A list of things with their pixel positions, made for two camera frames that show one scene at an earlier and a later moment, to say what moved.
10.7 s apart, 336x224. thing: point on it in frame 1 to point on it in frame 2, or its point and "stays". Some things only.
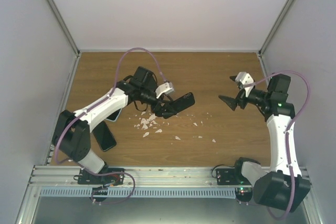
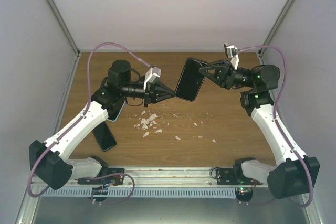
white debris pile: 150,119 stays
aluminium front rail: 135,177 stays
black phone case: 182,103 to 191,80
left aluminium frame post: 56,12 stays
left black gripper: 159,112 to 151,92
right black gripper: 232,103 to 223,75
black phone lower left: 104,137 stays
